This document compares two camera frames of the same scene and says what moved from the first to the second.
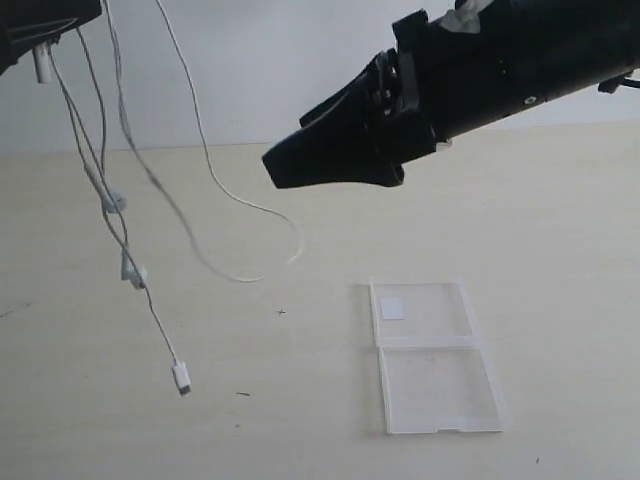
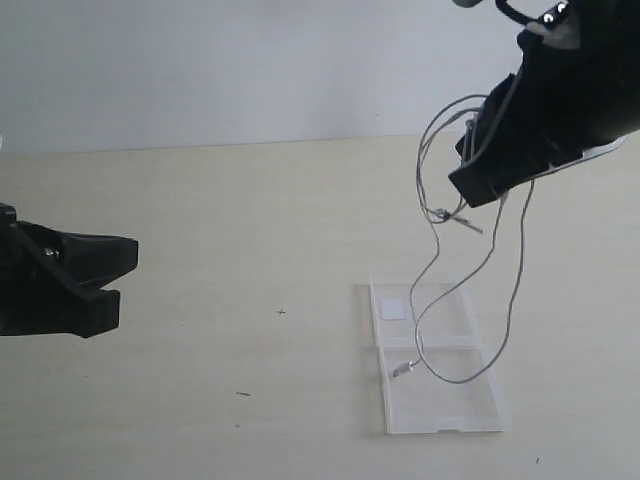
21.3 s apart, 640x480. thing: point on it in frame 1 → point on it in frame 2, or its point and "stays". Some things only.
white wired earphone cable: (111, 196) → (414, 316)
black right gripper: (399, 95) → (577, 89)
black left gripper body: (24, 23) → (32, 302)
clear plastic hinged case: (435, 372) stays
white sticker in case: (392, 309) stays
